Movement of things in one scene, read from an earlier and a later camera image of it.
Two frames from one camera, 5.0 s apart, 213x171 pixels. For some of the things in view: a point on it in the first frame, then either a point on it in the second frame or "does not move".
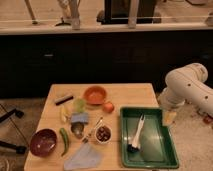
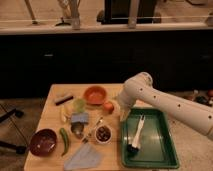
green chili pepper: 66,141 does not move
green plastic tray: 156,149 does not move
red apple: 108,107 does not move
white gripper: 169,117 to 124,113
